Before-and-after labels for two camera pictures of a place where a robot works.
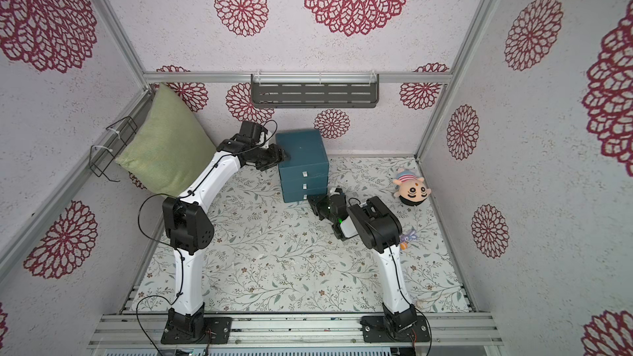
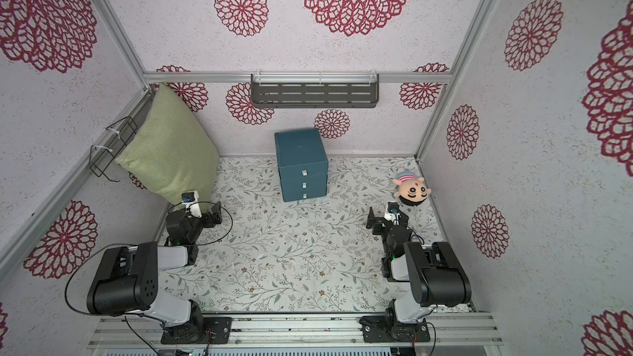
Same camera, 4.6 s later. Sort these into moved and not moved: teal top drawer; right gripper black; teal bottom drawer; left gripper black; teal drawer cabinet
Moved: left gripper black; right gripper black
Not moved: teal drawer cabinet; teal bottom drawer; teal top drawer
